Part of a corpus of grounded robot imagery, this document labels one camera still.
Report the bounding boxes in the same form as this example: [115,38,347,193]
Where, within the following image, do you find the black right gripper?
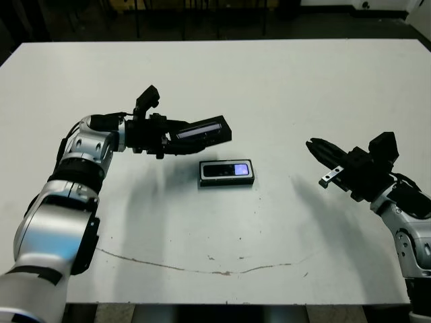
[305,137,395,203]

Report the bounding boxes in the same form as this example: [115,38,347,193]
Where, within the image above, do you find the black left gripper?
[127,114,208,161]

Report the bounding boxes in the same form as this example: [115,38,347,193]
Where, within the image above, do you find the black box lid silver stripe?
[174,115,232,149]

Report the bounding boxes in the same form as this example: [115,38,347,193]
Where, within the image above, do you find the black box base white insert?
[198,159,255,188]

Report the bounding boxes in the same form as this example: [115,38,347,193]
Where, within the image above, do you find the black mesh chair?
[134,0,188,42]

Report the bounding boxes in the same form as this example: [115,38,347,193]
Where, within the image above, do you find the black waste bin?
[276,0,301,20]

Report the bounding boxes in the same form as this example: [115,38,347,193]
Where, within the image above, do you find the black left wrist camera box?
[135,85,160,118]

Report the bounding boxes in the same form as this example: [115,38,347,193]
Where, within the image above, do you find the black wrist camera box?
[368,131,400,166]
[135,85,160,118]

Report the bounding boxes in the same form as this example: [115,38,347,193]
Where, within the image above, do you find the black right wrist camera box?
[368,131,400,166]

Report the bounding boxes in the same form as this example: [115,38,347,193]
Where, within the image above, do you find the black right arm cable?
[389,172,424,194]

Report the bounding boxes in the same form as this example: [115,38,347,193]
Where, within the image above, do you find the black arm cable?
[389,172,424,194]
[57,110,135,159]

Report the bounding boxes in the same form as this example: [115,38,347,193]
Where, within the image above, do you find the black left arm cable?
[57,110,135,159]

